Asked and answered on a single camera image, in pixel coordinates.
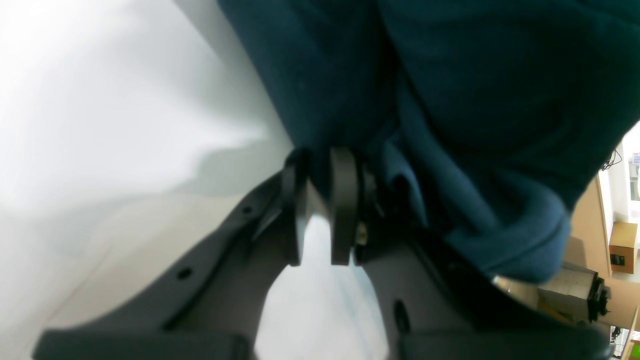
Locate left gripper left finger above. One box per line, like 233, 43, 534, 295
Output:
32, 149, 310, 360

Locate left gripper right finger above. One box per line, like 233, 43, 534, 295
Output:
329, 147, 611, 360

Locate dark teal T-shirt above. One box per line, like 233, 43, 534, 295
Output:
218, 0, 640, 283

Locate brown cardboard box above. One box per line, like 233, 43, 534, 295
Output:
609, 221, 639, 275

